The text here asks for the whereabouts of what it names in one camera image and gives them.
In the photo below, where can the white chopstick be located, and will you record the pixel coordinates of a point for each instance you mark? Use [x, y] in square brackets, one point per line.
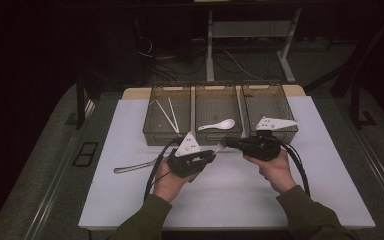
[165, 115]
[173, 115]

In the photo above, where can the person's left hand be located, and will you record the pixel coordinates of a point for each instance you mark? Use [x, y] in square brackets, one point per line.
[168, 185]

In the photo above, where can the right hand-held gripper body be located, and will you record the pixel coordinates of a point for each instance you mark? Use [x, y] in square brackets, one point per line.
[263, 146]

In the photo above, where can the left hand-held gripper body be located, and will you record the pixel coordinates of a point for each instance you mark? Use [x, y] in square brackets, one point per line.
[187, 146]

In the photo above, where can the smoky clear plastic bin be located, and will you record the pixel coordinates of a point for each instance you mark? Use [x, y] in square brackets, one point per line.
[268, 103]
[155, 123]
[217, 106]

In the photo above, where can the white ceramic spoon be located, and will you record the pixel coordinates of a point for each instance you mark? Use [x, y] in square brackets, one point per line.
[225, 124]

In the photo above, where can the metal fork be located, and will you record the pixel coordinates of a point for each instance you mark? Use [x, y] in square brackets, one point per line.
[130, 167]

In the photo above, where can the black metal stand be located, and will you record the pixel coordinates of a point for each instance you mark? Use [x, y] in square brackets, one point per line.
[80, 100]
[355, 100]

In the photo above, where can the person's right hand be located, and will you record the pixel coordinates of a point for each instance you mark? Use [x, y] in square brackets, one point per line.
[276, 173]

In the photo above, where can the white desk frame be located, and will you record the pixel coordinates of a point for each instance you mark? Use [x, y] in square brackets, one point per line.
[210, 46]

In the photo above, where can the white table cover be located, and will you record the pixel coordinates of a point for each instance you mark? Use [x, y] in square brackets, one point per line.
[230, 200]

